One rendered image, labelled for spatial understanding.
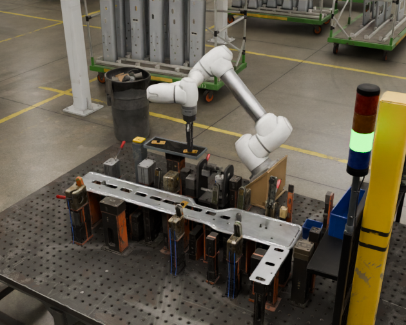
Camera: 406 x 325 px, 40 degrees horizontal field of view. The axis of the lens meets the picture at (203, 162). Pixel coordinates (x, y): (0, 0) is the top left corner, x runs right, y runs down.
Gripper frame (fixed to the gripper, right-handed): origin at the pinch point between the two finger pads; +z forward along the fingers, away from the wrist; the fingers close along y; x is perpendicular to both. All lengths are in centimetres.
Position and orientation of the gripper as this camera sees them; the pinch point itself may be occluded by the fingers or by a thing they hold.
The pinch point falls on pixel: (189, 145)
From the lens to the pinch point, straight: 330.1
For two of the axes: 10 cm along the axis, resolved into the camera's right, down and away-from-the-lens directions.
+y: -1.5, 4.7, -8.7
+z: 0.1, 8.8, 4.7
